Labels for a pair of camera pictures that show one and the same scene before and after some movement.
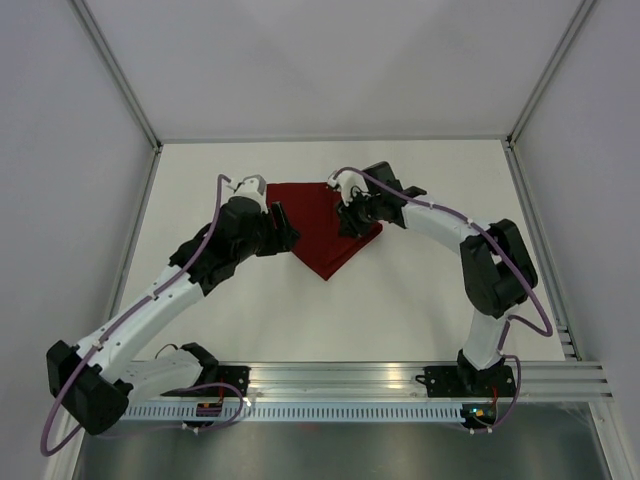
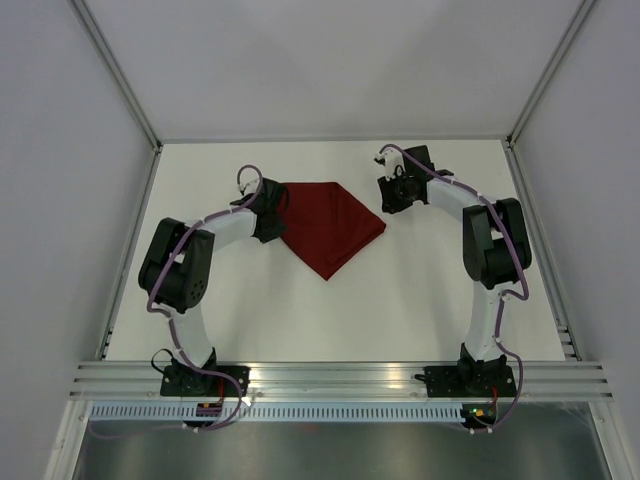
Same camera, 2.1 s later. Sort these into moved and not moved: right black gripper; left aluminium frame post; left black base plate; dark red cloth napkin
Moved: right black gripper
Not moved: left aluminium frame post; dark red cloth napkin; left black base plate
